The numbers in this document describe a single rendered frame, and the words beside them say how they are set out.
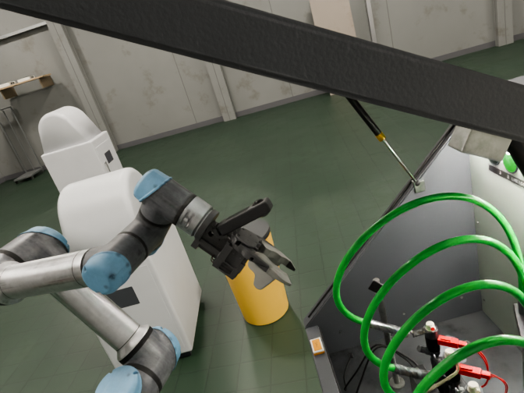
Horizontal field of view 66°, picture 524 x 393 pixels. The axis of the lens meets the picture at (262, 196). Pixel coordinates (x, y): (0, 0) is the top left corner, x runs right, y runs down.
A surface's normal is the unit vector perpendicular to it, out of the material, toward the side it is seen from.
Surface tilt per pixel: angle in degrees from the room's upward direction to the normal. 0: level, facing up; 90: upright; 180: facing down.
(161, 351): 59
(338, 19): 81
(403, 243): 90
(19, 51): 90
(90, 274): 90
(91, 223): 71
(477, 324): 0
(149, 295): 90
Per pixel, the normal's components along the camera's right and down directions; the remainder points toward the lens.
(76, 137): 0.00, 0.39
